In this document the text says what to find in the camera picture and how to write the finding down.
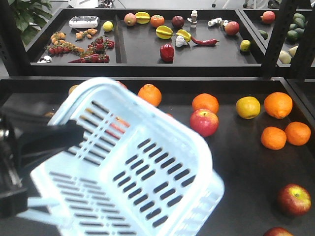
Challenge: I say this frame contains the yellow apple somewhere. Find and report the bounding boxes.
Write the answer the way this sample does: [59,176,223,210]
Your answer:
[68,85,78,95]
[236,96,260,119]

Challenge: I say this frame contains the mango reddish fruit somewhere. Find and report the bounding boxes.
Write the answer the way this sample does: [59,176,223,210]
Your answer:
[124,13,137,27]

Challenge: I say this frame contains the green potted plant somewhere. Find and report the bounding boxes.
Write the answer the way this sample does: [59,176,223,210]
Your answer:
[8,0,52,46]

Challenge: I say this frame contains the persimmon orange fruit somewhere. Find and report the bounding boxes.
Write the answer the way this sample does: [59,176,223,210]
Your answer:
[150,14,165,28]

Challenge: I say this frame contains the small orange front right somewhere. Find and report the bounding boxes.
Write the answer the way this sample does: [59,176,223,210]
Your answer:
[284,121,311,146]

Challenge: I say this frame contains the dark purple fruit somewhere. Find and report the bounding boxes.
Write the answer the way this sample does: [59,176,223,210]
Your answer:
[171,15,185,29]

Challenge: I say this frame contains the black rack post right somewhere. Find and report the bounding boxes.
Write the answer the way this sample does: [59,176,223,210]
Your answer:
[261,0,298,79]

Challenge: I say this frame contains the small orange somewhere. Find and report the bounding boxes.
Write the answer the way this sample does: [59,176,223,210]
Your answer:
[260,126,286,150]
[284,121,311,146]

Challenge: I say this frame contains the orange with knob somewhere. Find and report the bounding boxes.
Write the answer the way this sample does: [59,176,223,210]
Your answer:
[137,84,162,107]

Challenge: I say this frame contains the red apple left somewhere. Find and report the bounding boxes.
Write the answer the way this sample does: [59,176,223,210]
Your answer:
[106,117,130,140]

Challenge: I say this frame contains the small yellow lemon rear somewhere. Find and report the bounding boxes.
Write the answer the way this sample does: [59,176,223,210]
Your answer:
[102,21,114,32]

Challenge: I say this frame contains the rear left black tray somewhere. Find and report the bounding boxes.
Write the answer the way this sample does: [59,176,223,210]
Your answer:
[26,8,264,77]

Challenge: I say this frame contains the orange cherry tomato vine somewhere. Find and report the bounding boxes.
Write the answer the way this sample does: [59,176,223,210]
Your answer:
[46,28,98,55]

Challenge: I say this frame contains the red chili pepper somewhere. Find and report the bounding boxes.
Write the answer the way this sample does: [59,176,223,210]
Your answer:
[190,36,219,46]

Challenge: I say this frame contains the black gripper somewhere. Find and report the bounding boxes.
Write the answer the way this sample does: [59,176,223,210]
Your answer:
[0,109,84,218]

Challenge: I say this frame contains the white electronic scale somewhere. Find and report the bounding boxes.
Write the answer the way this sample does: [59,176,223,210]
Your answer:
[69,16,99,29]

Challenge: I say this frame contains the red apple centre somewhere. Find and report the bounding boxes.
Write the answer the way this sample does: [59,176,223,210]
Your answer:
[189,109,219,137]

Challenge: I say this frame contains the red apple front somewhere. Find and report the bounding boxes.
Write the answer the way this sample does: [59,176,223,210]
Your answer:
[263,227,293,236]

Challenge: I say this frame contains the red bell pepper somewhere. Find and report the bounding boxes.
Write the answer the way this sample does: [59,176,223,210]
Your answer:
[159,44,174,62]

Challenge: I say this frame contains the yellow starfruit right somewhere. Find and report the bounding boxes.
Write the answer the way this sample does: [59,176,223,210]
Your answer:
[176,29,191,42]

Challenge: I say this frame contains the cherry tomato vine red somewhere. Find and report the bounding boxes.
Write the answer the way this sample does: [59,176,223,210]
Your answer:
[68,37,115,63]

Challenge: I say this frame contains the red apple rear tray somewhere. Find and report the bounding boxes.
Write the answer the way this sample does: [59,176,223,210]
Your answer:
[224,21,240,36]

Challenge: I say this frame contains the yellow starfruit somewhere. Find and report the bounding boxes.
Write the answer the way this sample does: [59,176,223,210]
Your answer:
[156,25,173,40]
[135,11,151,25]
[176,29,191,42]

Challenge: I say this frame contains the pale pear with stem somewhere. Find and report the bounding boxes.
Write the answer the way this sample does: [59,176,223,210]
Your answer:
[279,50,291,64]

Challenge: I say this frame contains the yellow apple right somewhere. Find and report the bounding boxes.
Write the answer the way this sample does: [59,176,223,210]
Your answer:
[236,96,260,119]

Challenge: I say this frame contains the small green yellow fruit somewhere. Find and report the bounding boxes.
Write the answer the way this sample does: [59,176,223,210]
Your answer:
[240,40,251,52]

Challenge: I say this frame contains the dark red apple right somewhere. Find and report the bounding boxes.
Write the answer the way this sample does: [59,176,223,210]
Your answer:
[277,183,312,217]

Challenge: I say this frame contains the red pomegranate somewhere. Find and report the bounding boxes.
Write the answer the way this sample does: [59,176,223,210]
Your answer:
[260,11,276,25]

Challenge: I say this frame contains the large orange right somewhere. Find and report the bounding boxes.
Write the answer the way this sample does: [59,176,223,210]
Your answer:
[264,92,293,119]

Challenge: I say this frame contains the light blue plastic basket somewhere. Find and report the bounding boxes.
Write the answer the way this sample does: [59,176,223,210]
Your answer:
[19,77,224,236]

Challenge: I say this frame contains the yellow starfruit left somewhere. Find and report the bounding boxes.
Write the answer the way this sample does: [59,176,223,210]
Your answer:
[156,25,173,40]

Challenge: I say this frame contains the yellow starfruit rear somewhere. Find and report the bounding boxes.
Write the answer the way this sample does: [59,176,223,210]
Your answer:
[135,11,151,25]

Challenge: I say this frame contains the small orange front left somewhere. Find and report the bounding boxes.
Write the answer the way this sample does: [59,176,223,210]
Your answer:
[260,126,286,150]

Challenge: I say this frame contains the orange behind centre apple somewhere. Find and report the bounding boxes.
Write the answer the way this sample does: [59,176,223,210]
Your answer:
[191,93,219,114]

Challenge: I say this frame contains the white garlic bulb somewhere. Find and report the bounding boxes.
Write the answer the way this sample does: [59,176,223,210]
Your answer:
[175,35,188,48]

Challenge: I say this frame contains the rear right black tray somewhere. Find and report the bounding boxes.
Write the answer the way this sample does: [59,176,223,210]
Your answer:
[241,9,312,77]

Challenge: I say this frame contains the yellow apple rear left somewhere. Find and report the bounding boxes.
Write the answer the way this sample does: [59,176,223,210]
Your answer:
[68,85,78,95]

